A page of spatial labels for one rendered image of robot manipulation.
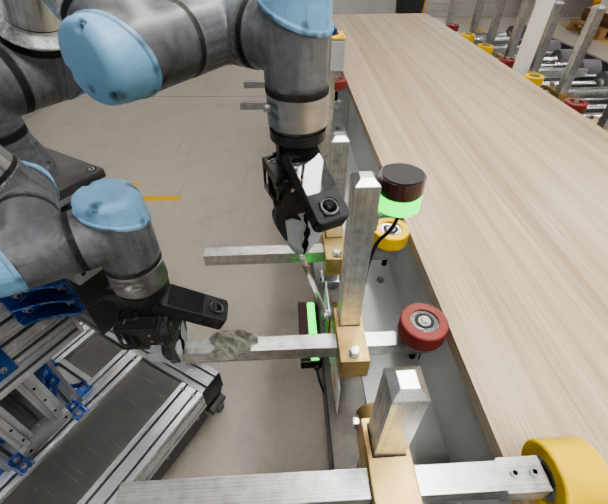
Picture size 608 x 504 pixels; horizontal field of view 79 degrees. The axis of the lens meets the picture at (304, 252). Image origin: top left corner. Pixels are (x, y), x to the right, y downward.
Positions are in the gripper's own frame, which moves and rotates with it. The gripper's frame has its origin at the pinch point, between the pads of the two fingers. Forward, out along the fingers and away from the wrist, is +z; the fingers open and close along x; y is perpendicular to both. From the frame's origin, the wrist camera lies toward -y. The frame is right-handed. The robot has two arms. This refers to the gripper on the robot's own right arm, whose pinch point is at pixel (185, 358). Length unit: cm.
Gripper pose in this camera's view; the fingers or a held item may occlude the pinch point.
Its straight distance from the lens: 72.4
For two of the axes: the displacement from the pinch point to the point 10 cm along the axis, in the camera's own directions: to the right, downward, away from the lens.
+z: -0.1, 7.4, 6.7
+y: -10.0, 0.3, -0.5
